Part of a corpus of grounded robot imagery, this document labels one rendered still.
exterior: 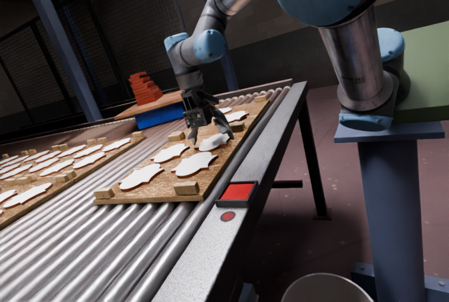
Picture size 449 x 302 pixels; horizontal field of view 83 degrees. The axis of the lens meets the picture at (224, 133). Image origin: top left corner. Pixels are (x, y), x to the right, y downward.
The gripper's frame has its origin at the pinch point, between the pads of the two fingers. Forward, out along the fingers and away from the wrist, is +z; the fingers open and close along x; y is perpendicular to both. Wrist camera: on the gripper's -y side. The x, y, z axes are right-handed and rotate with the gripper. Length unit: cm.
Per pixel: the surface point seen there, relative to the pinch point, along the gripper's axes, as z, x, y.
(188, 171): -1.1, 0.9, 20.5
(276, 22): -38, -46, -507
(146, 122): 1, -66, -48
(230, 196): 0.2, 15.9, 30.4
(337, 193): 98, 31, -102
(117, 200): -0.2, -16.1, 30.6
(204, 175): -0.2, 6.0, 21.7
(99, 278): 0, -1, 51
